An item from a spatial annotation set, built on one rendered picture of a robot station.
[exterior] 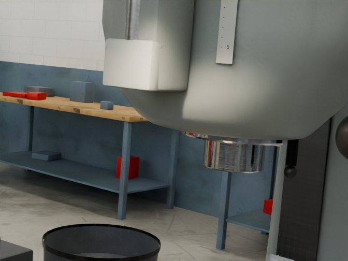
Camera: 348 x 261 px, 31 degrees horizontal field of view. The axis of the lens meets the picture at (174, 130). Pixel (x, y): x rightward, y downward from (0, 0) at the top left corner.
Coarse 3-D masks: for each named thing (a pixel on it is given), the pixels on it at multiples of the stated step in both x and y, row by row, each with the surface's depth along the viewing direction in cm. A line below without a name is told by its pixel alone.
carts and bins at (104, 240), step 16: (80, 224) 271; (96, 224) 274; (48, 240) 256; (64, 240) 266; (80, 240) 271; (96, 240) 274; (112, 240) 274; (128, 240) 272; (144, 240) 267; (48, 256) 239; (64, 256) 231; (80, 256) 228; (96, 256) 268; (112, 256) 270; (128, 256) 272; (144, 256) 236
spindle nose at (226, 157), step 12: (204, 144) 49; (216, 144) 47; (228, 144) 47; (240, 144) 47; (204, 156) 49; (216, 156) 47; (228, 156) 47; (240, 156) 47; (252, 156) 47; (264, 156) 48; (216, 168) 47; (228, 168) 47; (240, 168) 47; (252, 168) 47
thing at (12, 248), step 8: (0, 240) 73; (0, 248) 74; (8, 248) 74; (16, 248) 74; (24, 248) 74; (0, 256) 71; (8, 256) 71; (16, 256) 72; (24, 256) 73; (32, 256) 74
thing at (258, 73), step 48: (240, 0) 38; (288, 0) 37; (336, 0) 38; (192, 48) 40; (240, 48) 38; (288, 48) 38; (336, 48) 39; (144, 96) 43; (192, 96) 40; (240, 96) 39; (288, 96) 40; (336, 96) 44
